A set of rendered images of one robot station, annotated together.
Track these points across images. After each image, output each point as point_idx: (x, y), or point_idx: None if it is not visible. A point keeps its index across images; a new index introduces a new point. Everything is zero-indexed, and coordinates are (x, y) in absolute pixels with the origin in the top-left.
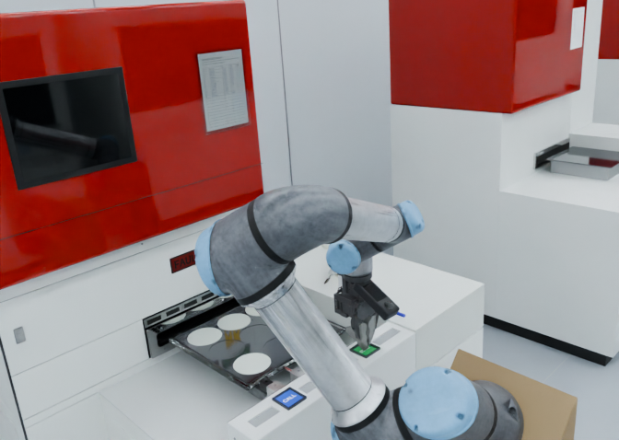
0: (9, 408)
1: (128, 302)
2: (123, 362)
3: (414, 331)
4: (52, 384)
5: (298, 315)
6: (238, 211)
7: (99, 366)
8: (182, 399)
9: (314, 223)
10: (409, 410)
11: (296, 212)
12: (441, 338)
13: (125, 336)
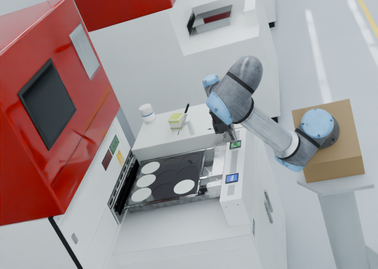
0: None
1: (99, 197)
2: (111, 232)
3: None
4: (95, 260)
5: (261, 115)
6: (225, 81)
7: (105, 240)
8: (161, 226)
9: (260, 70)
10: (311, 130)
11: (253, 68)
12: None
13: (106, 217)
